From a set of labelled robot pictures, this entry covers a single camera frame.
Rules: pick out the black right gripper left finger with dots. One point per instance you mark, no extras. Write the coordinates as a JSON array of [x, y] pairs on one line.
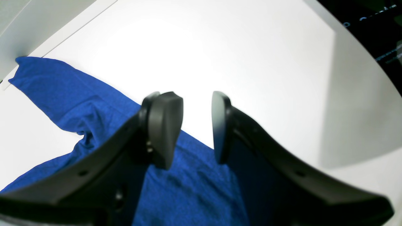
[[104, 188]]

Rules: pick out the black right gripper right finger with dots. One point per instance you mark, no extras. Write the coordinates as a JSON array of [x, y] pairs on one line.
[[279, 189]]

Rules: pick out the blue long-sleeve shirt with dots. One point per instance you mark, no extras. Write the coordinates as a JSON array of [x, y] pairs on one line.
[[195, 191]]

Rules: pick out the beige plastic bin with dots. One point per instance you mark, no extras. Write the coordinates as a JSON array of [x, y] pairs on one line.
[[36, 27]]

